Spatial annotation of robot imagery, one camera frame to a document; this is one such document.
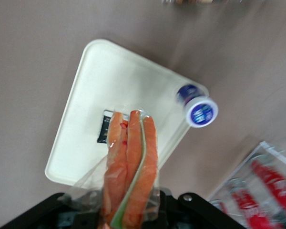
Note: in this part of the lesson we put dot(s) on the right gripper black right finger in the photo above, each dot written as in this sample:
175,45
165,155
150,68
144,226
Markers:
205,212

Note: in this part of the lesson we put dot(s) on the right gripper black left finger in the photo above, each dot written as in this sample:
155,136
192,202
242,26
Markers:
38,214

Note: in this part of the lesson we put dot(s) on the triangle sandwich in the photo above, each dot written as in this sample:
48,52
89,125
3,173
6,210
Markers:
133,167

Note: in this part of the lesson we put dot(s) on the beige plastic serving tray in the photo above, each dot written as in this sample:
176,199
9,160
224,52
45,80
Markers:
114,83

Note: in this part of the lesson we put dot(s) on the clear acrylic bottle rack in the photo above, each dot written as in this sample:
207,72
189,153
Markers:
231,181

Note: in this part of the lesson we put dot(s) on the red cola bottle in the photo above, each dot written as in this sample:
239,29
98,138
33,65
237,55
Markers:
248,210
269,181

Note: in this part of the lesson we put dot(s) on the blue-lidded drink cup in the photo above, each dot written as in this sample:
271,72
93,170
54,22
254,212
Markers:
197,107

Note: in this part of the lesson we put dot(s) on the small black box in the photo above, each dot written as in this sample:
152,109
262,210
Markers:
103,128

